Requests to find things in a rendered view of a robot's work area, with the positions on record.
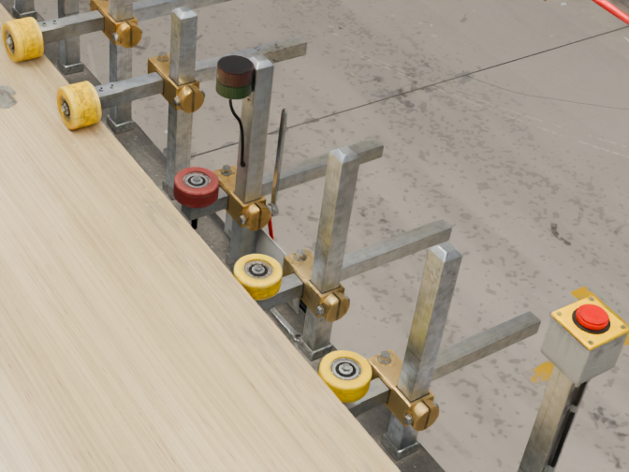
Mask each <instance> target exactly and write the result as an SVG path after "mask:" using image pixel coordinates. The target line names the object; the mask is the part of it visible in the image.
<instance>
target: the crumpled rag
mask: <svg viewBox="0 0 629 472"><path fill-rule="evenodd" d="M13 94H15V95H16V92H15V91H14V90H12V89H11V88H10V87H9V86H8V85H0V108H2V109H3V108H6V109H9V108H11V107H12V106H13V105H15V104H17V100H16V99H15V98H13V97H12V96H13Z"/></svg>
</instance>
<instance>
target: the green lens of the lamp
mask: <svg viewBox="0 0 629 472"><path fill-rule="evenodd" d="M252 86H253V81H252V82H250V83H249V84H248V85H246V86H244V87H240V88H233V87H228V86H225V85H224V84H222V83H221V82H220V81H219V80H217V78H216V85H215V90H216V92H217V94H218V95H220V96H222V97H224V98H228V99H244V98H246V97H248V96H249V95H250V94H251V93H252Z"/></svg>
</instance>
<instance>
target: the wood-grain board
mask: <svg viewBox="0 0 629 472"><path fill-rule="evenodd" d="M9 21H14V19H13V18H12V17H11V15H10V14H9V13H8V12H7V11H6V9H5V8H4V7H3V6H2V5H1V3H0V85H8V86H9V87H10V88H11V89H12V90H14V91H15V92H16V95H15V94H13V96H12V97H13V98H15V99H16V100H17V104H15V105H13V106H12V107H11V108H9V109H6V108H3V109H2V108H0V472H401V471H400V469H399V468H398V467H397V466H396V465H395V464H394V463H393V462H392V461H391V460H390V459H389V458H388V456H387V455H386V454H385V453H384V452H383V450H382V449H381V448H380V447H379V446H378V445H377V443H376V442H375V441H374V440H373V439H372V437H371V436H370V435H369V434H368V433H367V432H366V430H365V429H364V428H363V427H362V426H361V425H360V423H359V422H358V421H357V420H356V419H355V417H354V416H353V415H352V414H351V413H350V412H349V410H348V409H347V408H346V407H345V406H344V404H343V403H342V402H341V401H340V400H339V398H338V397H337V396H336V395H335V394H334V393H333V391H332V390H331V389H330V388H329V387H328V385H327V384H326V383H325V382H324V381H323V380H322V378H321V377H320V376H319V375H318V374H317V373H316V371H315V370H314V369H313V368H312V367H311V365H310V364H309V363H308V362H307V361H306V360H305V359H304V358H303V357H302V356H301V355H300V353H299V352H298V351H297V350H296V349H295V348H294V346H293V345H292V344H291V343H290V342H289V341H288V339H287V338H286V337H285V336H284V335H283V333H282V332H281V331H280V330H279V329H278V328H277V326H276V325H275V324H274V323H273V322H272V320H271V319H270V318H269V317H268V316H267V314H266V313H265V312H264V311H263V310H262V309H261V307H260V306H259V305H258V304H257V303H256V301H255V300H254V299H253V298H252V297H251V296H250V294H249V293H248V292H247V291H246V290H245V289H244V287H243V286H242V285H241V284H240V283H239V281H238V280H237V279H236V278H235V277H234V276H233V274H232V273H231V272H230V271H229V270H228V269H227V267H226V266H225V265H224V264H223V263H222V261H221V260H220V259H219V258H218V257H217V256H216V255H215V254H214V253H213V251H212V250H211V249H210V247H209V246H208V245H206V243H205V242H204V241H203V240H202V239H201V238H200V236H199V235H198V234H197V233H196V232H195V230H194V229H193V228H192V227H191V226H190V225H189V223H188V222H187V221H186V220H185V219H184V218H183V216H182V215H181V214H180V213H179V212H178V210H177V209H176V208H175V207H174V206H173V205H172V203H171V202H170V201H169V200H168V199H167V197H166V196H165V195H164V194H163V193H162V192H161V190H160V189H159V188H158V187H157V186H156V185H155V183H154V182H153V181H152V180H151V179H150V177H149V176H148V175H147V174H146V173H145V172H144V170H143V169H142V168H141V167H140V166H139V164H138V163H137V162H136V161H135V160H134V158H133V157H132V156H131V155H130V154H129V153H128V152H127V150H126V149H125V148H124V147H123V145H122V144H121V143H120V142H119V141H117V139H116V138H115V137H114V136H113V135H112V134H111V132H110V131H109V130H108V129H107V128H106V126H105V125H104V124H103V123H102V122H101V121H99V123H97V124H94V125H88V126H85V127H81V128H77V129H74V130H71V129H69V128H67V127H66V125H65V124H64V122H63V120H62V118H61V116H60V113H59V111H58V107H57V101H56V94H57V90H58V89H59V88H60V87H63V86H67V85H70V84H69V83H68V82H67V80H66V79H65V78H64V77H63V76H62V74H61V73H60V72H59V71H58V70H57V69H56V67H55V66H54V65H53V64H52V63H51V61H50V60H49V59H48V58H47V57H46V56H45V54H44V53H43V55H42V56H40V57H38V58H34V59H29V60H25V61H21V62H17V63H16V62H14V61H12V60H11V59H10V57H9V55H8V53H7V50H6V47H5V44H4V40H3V34H2V28H3V24H4V23H5V22H9Z"/></svg>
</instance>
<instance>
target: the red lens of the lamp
mask: <svg viewBox="0 0 629 472"><path fill-rule="evenodd" d="M223 58H224V57H222V58H221V59H223ZM221 59H219V61H218V62H217V70H216V78H217V80H219V81H220V82H221V83H223V84H225V85H228V86H233V87H241V86H245V85H247V84H249V83H250V82H252V80H253V75H254V64H253V63H252V61H250V60H249V59H248V60H249V61H250V62H251V64H252V69H251V70H250V71H249V72H247V73H244V74H230V73H227V72H225V71H224V70H222V69H221V68H220V66H219V62H220V60H221Z"/></svg>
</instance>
